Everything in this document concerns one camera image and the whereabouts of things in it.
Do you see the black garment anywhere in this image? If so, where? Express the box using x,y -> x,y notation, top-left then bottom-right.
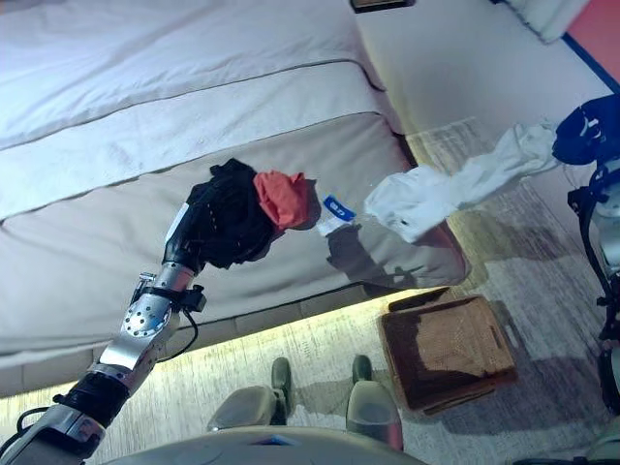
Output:
186,158 -> 288,270

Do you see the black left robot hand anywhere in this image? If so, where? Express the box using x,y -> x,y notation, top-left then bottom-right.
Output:
163,183 -> 219,270

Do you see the white garment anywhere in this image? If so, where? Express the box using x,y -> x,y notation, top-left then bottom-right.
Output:
362,120 -> 563,244

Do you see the brown wooden nightstand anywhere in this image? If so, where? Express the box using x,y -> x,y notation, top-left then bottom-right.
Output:
350,0 -> 417,14

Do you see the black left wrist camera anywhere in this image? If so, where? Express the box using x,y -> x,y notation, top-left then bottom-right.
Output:
180,285 -> 207,312

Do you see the white curtain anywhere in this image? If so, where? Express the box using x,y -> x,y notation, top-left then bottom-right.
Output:
503,0 -> 590,45

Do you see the grey robot leg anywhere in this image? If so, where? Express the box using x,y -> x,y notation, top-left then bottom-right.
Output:
207,356 -> 295,433
345,355 -> 406,452

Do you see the grey right robot leg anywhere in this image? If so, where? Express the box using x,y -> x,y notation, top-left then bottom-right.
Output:
345,355 -> 406,452

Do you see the blue white garment tag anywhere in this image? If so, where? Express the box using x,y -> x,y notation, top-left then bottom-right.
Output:
317,192 -> 360,236

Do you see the bed with white bedding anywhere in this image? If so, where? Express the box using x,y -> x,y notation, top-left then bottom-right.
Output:
0,0 -> 472,399

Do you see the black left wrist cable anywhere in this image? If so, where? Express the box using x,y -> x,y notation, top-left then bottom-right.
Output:
163,309 -> 200,362

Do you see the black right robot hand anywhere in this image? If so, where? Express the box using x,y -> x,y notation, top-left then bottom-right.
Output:
554,94 -> 620,166

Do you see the grey left robot leg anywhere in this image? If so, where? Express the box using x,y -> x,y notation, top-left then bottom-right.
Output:
207,356 -> 295,433

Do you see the orange red garment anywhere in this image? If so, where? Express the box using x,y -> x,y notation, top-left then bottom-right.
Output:
252,170 -> 319,231

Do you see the brown wicker basket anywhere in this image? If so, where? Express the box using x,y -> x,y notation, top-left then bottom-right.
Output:
380,288 -> 517,416

